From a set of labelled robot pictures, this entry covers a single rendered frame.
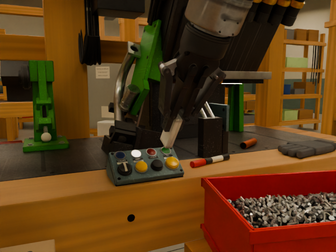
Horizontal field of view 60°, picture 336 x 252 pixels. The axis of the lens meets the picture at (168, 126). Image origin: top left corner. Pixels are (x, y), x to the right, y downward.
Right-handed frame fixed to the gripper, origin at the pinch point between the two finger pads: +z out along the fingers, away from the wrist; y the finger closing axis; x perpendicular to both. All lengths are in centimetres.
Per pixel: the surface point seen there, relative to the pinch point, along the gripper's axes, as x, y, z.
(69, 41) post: 67, -7, 12
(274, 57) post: 61, 89, 5
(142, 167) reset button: -0.4, -3.7, 9.3
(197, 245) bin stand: -16.4, 3.2, 14.8
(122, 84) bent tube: 39.0, 4.8, 12.8
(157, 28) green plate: 33.8, 8.6, -8.2
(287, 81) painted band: 679, 965, 314
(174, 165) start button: -1.3, 3.3, 8.7
